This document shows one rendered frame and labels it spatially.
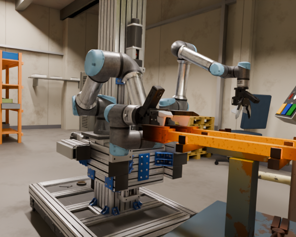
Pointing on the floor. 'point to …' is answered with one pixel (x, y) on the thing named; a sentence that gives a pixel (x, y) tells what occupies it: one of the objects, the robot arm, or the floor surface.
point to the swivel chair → (255, 109)
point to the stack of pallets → (200, 129)
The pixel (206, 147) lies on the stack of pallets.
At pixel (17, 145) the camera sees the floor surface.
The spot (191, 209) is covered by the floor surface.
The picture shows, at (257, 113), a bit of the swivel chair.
